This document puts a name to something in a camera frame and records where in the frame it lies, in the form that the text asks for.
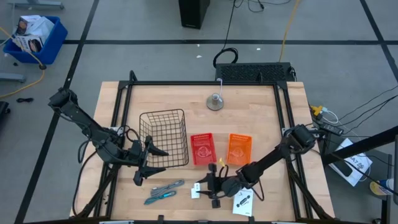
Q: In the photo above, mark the round metal weight stand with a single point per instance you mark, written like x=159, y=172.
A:
x=215, y=104

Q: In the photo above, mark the grey metal table foot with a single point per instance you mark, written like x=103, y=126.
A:
x=12, y=77
x=37, y=4

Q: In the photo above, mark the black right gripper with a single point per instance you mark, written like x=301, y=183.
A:
x=215, y=186

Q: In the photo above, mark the blue plastic bin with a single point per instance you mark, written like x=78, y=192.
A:
x=53, y=46

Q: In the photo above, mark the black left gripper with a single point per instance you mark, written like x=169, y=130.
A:
x=141, y=158

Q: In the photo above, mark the black tower box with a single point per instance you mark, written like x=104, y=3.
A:
x=193, y=14

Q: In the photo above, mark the black metal table frame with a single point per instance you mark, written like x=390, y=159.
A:
x=202, y=83

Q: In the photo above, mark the black power strip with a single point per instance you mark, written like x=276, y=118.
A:
x=331, y=128

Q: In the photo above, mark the orange plastic basket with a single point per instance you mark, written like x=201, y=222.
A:
x=238, y=149

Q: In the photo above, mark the red plastic basket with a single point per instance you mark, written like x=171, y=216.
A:
x=203, y=149

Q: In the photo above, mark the white printed paper box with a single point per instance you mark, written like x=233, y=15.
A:
x=360, y=165

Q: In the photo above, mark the teal and grey tools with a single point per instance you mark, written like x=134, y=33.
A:
x=166, y=187

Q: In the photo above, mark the white product box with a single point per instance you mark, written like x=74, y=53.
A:
x=245, y=208

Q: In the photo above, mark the black perforated computer case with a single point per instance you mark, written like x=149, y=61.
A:
x=253, y=72

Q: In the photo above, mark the black diagonal metal beam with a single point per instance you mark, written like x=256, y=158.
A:
x=363, y=144

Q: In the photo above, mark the yellow and blue bottle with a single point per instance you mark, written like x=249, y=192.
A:
x=381, y=188

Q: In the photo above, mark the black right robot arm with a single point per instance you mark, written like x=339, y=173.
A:
x=267, y=160

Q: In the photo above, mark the small white box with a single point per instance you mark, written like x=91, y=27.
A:
x=197, y=186
x=194, y=195

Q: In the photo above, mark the yellow plug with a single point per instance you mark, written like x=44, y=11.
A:
x=317, y=109

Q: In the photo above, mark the white printed carton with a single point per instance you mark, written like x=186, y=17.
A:
x=25, y=25
x=29, y=43

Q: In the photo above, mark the dark grey side table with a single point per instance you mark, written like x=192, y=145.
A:
x=377, y=205

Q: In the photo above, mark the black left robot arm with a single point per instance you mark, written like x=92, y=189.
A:
x=81, y=116

